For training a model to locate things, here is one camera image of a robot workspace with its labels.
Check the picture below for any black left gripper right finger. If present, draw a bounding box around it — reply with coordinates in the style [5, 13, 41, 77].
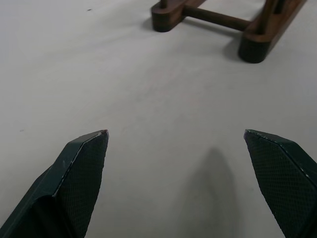
[243, 128, 317, 238]

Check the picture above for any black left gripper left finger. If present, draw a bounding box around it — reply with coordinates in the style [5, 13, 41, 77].
[0, 129, 109, 238]

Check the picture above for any brown wooden stand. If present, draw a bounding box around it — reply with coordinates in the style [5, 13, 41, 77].
[151, 0, 308, 64]

